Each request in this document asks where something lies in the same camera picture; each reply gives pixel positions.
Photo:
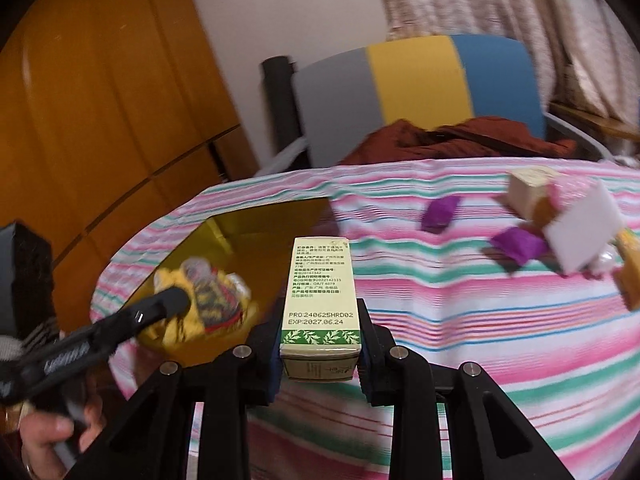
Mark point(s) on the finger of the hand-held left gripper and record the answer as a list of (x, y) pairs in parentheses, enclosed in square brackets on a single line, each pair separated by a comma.
[(150, 310)]

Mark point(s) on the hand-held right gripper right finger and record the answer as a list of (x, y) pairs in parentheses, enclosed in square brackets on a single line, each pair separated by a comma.
[(366, 365)]

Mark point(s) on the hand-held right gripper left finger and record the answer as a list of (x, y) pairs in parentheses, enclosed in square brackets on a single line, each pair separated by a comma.
[(272, 370)]

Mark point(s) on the yellow snack packet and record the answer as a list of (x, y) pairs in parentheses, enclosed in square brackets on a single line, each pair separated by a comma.
[(210, 305)]

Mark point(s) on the white green-leaf carton box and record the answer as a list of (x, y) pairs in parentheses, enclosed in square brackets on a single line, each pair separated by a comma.
[(320, 300)]

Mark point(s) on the gold tin box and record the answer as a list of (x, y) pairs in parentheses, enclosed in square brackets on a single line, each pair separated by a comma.
[(240, 240)]

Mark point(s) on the purple snack packet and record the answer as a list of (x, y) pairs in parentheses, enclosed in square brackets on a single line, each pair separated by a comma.
[(517, 245)]

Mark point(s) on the person's left hand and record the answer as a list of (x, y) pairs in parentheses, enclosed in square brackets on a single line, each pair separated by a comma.
[(42, 452)]

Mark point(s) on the striped pink green tablecloth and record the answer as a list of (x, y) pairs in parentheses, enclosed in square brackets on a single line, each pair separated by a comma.
[(450, 340)]

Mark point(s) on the purple packet upper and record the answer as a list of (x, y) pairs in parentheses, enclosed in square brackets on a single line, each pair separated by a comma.
[(440, 212)]

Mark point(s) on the orange wooden wardrobe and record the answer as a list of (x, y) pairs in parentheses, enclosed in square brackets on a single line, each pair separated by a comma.
[(100, 85)]

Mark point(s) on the brown orange small packet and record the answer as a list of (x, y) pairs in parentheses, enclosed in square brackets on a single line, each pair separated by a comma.
[(629, 270), (542, 212)]

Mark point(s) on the cream cube box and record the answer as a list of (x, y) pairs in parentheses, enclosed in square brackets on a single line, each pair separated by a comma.
[(525, 192)]

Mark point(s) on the rust brown cloth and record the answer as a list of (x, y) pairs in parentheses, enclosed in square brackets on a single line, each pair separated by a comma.
[(475, 140)]

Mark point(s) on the white flat box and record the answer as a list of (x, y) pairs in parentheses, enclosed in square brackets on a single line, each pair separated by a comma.
[(582, 232)]

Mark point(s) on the white pink small packet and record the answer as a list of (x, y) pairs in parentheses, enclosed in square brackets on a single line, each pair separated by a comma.
[(605, 262)]

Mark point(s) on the pink wrapper packet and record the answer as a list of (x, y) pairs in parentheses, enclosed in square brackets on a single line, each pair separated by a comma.
[(567, 192)]

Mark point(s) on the grey yellow blue mattress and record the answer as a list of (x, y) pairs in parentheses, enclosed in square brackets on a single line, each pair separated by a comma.
[(415, 80)]

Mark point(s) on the wooden side desk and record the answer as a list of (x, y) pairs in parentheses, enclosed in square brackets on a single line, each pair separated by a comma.
[(595, 120)]

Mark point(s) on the patterned pale curtain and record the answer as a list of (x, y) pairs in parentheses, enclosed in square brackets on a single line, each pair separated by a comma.
[(500, 0)]

